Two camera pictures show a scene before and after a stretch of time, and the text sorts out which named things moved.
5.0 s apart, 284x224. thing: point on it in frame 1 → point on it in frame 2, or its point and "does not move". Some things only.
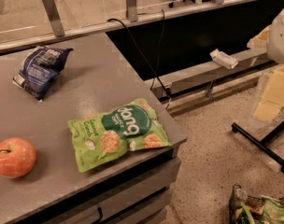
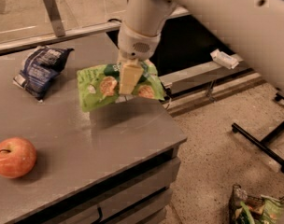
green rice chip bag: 101,136 → 98,86
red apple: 13,158 does not move
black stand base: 262,144 does not move
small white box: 223,59 does not move
